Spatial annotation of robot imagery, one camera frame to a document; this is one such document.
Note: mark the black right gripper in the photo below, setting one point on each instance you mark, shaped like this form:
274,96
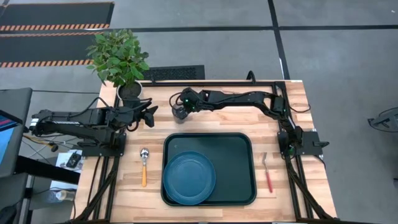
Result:
190,99

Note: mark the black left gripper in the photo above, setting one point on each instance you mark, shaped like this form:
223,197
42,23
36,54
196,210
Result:
129,114

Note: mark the faceted blue-grey cup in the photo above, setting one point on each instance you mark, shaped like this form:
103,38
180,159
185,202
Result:
180,114

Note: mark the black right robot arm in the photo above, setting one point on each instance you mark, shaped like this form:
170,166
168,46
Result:
242,99

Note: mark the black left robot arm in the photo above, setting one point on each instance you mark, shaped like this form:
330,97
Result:
77,123

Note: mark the blue round plate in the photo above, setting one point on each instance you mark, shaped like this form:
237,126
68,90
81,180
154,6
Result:
189,179

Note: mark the dark green plastic tray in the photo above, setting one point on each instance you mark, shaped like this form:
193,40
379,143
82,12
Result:
233,165

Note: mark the white plant pot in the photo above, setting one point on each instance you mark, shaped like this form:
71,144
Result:
130,92

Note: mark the black perforated floor mat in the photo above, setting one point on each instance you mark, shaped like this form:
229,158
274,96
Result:
174,73

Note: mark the green leafy potted plant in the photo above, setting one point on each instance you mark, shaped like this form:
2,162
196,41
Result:
119,56

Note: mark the small black handheld device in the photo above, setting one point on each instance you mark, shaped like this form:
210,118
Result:
73,159

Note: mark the white paper sheet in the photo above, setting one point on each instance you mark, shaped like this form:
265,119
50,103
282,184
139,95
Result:
62,160

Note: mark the black side desk beam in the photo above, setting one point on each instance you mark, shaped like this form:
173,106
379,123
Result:
46,169

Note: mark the clear plastic bottle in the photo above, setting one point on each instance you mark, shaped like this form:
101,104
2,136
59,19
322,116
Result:
63,195

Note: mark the black mat with hazard stripes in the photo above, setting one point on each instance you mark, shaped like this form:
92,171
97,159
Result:
56,14
46,48

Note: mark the monitor with bright screen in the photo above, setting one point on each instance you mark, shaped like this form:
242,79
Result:
7,146

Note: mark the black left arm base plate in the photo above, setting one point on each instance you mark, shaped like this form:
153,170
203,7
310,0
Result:
93,151

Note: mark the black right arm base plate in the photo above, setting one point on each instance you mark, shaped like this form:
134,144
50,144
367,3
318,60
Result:
309,141

